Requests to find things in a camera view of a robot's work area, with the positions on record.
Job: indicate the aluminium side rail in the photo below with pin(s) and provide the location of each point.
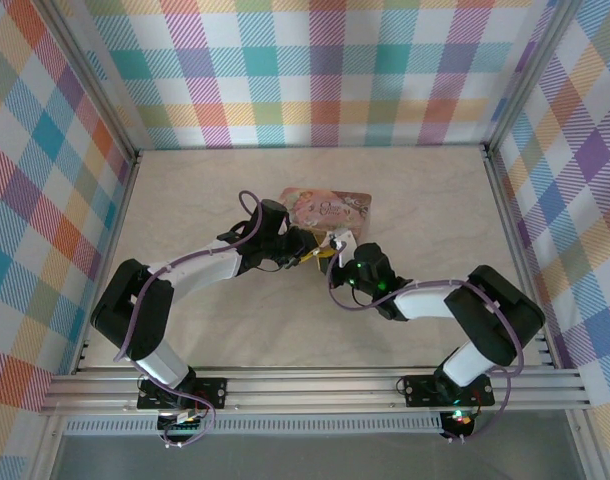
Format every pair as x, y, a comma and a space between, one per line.
116, 225
511, 225

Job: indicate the pink illustrated tin box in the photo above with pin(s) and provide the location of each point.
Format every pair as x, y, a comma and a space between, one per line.
330, 207

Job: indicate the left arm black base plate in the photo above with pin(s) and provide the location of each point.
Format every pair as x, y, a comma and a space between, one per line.
210, 392

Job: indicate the grey sheet metal panel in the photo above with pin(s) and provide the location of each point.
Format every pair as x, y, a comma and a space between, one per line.
310, 457

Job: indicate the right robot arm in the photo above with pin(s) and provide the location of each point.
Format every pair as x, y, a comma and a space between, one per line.
495, 330

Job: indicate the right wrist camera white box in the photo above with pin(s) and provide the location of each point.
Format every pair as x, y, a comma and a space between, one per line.
344, 247

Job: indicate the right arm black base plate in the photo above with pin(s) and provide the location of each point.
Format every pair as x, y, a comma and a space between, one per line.
420, 390

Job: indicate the aluminium frame post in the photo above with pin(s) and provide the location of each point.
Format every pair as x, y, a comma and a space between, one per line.
520, 75
100, 75

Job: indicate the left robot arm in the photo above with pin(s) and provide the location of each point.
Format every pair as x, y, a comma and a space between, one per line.
130, 310

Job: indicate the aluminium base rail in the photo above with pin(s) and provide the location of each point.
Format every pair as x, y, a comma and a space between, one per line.
310, 390

